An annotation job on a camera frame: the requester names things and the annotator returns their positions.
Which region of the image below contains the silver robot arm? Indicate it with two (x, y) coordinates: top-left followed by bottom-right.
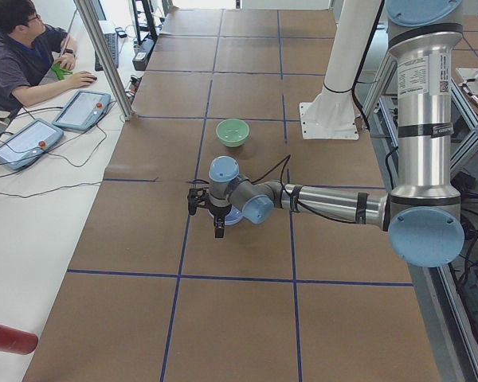
(188, 1), (464, 267)

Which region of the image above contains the black keyboard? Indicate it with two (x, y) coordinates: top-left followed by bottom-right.
(94, 32), (120, 72)

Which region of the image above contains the green bowl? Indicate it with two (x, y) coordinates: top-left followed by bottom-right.
(216, 119), (250, 148)

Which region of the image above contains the near blue teach pendant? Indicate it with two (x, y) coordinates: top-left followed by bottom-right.
(0, 119), (64, 170)

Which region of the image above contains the seated man in grey shirt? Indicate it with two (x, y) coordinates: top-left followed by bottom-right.
(0, 0), (94, 115)

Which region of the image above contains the red cylinder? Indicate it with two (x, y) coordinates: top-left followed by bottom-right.
(0, 325), (38, 355)

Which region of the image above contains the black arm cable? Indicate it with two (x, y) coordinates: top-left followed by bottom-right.
(189, 154), (363, 224)

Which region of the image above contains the aluminium frame post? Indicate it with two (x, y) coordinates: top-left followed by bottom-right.
(73, 0), (134, 121)

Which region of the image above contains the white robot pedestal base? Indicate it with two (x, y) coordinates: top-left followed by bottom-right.
(300, 0), (383, 140)

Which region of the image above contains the far blue teach pendant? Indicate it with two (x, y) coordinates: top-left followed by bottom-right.
(53, 90), (111, 131)

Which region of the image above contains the blue teach pendant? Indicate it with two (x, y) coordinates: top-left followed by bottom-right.
(53, 90), (111, 131)
(0, 119), (64, 170)

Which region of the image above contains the blue bowl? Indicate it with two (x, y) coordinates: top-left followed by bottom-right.
(217, 206), (243, 227)

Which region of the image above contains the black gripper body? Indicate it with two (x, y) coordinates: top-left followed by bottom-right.
(209, 204), (232, 223)

